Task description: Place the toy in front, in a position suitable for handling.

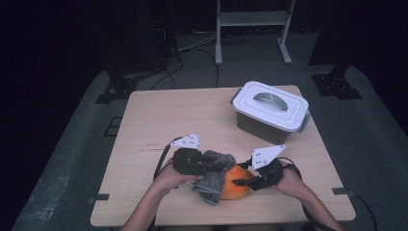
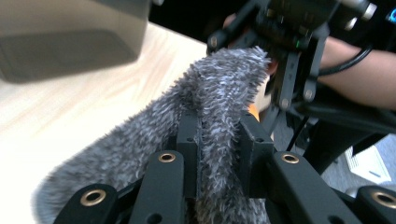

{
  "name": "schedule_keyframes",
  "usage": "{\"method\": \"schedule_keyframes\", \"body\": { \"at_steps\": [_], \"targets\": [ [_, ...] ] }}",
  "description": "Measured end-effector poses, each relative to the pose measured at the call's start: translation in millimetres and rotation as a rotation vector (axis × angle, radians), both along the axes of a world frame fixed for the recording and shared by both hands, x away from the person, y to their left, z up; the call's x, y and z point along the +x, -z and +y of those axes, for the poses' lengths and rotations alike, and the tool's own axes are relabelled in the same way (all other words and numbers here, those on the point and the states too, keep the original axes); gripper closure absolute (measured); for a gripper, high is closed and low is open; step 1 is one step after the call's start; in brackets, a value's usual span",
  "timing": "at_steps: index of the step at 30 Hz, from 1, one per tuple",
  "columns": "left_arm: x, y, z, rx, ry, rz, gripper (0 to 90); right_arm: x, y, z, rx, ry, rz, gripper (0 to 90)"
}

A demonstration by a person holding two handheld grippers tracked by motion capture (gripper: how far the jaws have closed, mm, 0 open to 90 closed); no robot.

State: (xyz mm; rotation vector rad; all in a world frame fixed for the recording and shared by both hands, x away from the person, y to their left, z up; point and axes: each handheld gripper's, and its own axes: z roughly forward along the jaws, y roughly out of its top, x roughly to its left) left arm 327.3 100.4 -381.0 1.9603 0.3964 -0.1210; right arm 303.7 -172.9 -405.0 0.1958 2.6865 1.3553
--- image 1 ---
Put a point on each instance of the black tape strip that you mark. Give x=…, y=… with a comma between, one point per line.
x=341, y=191
x=102, y=197

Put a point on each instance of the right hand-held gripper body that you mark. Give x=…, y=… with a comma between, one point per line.
x=271, y=174

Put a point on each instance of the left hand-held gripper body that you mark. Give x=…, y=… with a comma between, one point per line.
x=189, y=162

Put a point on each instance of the orange plush toy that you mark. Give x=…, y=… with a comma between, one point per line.
x=239, y=187

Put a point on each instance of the person's left hand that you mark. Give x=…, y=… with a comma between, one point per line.
x=170, y=181

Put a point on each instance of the grey fuzzy cloth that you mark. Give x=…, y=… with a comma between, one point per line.
x=213, y=183

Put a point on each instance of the clear brown storage box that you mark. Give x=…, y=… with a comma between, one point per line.
x=260, y=128

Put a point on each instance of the white metal stand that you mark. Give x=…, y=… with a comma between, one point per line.
x=253, y=17

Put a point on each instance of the person's right hand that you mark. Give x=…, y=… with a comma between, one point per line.
x=293, y=184

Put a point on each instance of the black stand base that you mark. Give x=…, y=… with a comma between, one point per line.
x=122, y=86
x=335, y=85

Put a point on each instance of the dark equipment rack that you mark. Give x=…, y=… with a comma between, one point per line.
x=166, y=32

